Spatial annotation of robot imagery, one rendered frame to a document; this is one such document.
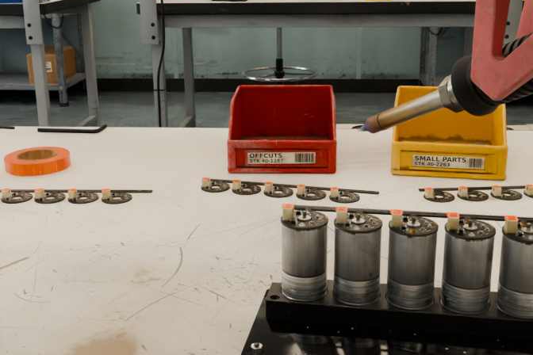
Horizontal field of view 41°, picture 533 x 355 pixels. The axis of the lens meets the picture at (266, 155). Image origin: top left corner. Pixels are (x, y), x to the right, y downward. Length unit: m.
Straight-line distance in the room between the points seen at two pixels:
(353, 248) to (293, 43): 4.42
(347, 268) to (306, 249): 0.02
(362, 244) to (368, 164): 0.32
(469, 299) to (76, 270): 0.25
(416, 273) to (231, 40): 4.47
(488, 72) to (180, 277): 0.26
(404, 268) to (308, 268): 0.05
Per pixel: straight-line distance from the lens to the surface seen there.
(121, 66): 4.98
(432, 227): 0.37
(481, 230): 0.38
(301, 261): 0.37
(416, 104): 0.31
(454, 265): 0.37
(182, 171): 0.67
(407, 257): 0.37
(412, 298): 0.38
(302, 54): 4.78
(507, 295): 0.38
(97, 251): 0.51
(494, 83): 0.27
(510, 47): 0.28
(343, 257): 0.37
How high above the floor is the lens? 0.95
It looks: 16 degrees down
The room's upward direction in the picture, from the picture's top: 1 degrees counter-clockwise
